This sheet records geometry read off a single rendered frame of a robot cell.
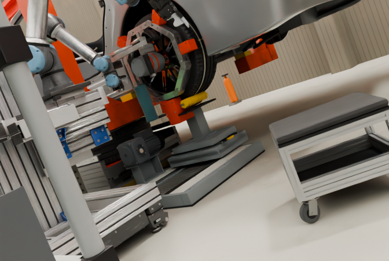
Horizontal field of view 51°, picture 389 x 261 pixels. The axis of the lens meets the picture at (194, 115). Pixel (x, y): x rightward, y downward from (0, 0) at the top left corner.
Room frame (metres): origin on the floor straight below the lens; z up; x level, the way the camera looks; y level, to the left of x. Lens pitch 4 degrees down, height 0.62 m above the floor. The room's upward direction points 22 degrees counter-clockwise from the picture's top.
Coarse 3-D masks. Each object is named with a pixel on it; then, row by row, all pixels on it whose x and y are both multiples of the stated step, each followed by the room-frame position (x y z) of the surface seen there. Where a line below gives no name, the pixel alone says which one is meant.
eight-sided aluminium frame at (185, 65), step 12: (144, 24) 2.79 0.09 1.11; (156, 24) 2.72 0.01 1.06; (132, 36) 2.90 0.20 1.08; (168, 36) 2.67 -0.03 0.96; (180, 36) 2.69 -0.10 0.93; (132, 60) 3.02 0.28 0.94; (180, 60) 2.66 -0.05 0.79; (132, 72) 2.98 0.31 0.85; (180, 72) 2.69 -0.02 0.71; (180, 84) 2.72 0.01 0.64; (156, 96) 2.91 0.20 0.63; (168, 96) 2.83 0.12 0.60
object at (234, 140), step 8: (232, 136) 2.82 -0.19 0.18; (240, 136) 2.88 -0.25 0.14; (216, 144) 2.76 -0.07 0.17; (224, 144) 2.73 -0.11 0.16; (232, 144) 2.79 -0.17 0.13; (240, 144) 2.86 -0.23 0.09; (184, 152) 2.98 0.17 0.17; (192, 152) 2.90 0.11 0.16; (200, 152) 2.78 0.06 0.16; (208, 152) 2.74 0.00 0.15; (216, 152) 2.69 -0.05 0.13; (224, 152) 2.71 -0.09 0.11; (168, 160) 3.01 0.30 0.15; (176, 160) 2.96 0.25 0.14; (184, 160) 2.90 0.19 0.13; (192, 160) 2.85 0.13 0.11; (200, 160) 2.80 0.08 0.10
